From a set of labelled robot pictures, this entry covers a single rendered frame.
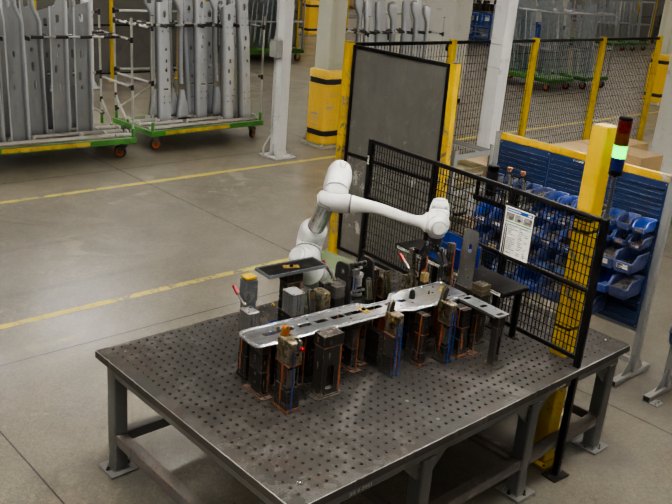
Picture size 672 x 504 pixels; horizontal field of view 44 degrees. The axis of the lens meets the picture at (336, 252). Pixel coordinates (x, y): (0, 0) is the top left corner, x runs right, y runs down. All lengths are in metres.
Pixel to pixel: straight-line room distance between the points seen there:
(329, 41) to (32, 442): 8.17
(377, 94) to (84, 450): 3.76
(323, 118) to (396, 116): 5.22
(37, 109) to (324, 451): 7.90
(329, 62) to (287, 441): 8.80
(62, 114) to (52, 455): 6.70
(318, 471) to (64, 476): 1.70
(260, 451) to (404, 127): 3.81
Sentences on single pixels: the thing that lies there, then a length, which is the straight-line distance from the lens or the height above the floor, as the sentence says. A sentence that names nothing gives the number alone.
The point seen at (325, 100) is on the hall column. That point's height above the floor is 0.69.
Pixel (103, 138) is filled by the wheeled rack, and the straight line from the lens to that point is 10.87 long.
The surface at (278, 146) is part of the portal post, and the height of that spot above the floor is 0.16.
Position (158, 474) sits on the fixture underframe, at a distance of 4.35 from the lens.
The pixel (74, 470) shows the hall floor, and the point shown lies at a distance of 4.83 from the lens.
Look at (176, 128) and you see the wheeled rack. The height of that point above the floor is 0.28.
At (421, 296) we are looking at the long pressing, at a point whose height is 1.00.
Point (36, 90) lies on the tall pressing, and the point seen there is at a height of 0.83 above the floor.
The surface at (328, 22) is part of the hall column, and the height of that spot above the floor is 1.76.
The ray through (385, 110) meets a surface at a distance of 7.00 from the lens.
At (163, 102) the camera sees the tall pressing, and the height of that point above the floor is 0.56.
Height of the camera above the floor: 2.74
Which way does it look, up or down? 20 degrees down
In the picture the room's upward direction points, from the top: 5 degrees clockwise
